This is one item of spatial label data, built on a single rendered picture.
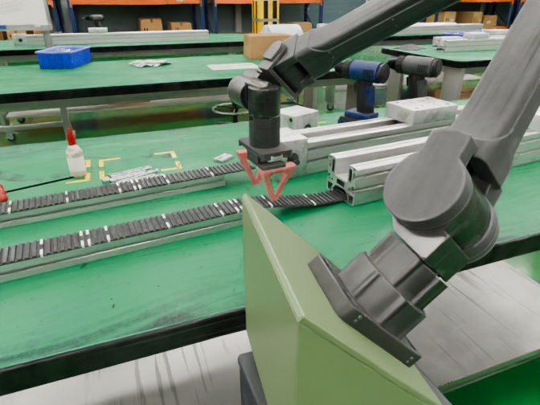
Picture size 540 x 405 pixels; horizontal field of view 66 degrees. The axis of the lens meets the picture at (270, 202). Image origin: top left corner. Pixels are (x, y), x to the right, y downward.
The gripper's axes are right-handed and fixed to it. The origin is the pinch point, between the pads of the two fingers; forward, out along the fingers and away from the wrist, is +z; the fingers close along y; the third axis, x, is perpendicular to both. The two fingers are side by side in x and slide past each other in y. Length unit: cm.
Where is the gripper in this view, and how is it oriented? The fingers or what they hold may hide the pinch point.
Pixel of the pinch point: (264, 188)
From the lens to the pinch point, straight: 81.0
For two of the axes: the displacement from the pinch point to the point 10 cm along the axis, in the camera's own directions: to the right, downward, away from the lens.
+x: -8.9, 2.1, -4.1
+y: -4.6, -4.0, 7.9
